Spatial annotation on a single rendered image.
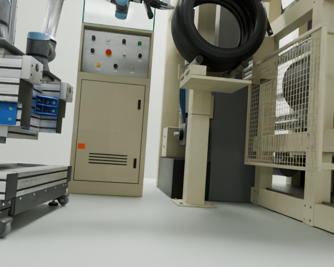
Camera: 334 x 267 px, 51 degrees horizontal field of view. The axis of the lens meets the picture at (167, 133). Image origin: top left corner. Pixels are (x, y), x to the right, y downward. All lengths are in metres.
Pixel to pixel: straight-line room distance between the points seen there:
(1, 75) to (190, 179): 1.41
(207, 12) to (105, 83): 0.89
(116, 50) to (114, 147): 0.74
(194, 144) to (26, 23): 3.46
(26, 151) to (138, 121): 2.57
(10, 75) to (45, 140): 3.44
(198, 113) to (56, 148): 2.78
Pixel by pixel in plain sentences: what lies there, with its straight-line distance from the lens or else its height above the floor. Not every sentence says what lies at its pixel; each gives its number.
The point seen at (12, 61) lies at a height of 0.65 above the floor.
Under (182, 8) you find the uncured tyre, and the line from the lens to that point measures 2.19.
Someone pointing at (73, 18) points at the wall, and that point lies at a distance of 5.11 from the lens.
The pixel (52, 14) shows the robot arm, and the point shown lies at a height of 1.09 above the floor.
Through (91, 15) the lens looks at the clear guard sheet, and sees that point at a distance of 2.86.
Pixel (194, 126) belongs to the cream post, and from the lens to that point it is 2.40.
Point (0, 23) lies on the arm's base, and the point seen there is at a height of 0.80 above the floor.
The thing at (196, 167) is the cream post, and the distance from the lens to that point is 2.40.
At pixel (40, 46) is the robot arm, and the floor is 0.86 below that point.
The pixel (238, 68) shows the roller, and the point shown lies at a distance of 2.22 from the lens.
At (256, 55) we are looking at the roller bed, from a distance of 2.55.
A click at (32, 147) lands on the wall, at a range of 4.93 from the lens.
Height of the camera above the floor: 0.34
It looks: 3 degrees up
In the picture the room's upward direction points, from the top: 4 degrees clockwise
